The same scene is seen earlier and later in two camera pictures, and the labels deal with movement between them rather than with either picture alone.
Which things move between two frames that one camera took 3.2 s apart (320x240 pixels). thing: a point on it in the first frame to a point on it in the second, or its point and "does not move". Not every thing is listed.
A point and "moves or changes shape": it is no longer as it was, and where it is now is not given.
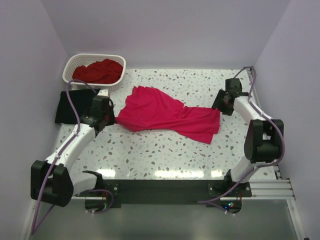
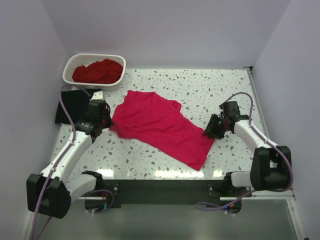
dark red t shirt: x=106 y=71 does not move
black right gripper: x=217 y=104 to x=210 y=130
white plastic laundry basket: x=99 y=71 does not move
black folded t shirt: x=82 y=100 does not move
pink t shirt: x=147 y=109 moves or changes shape
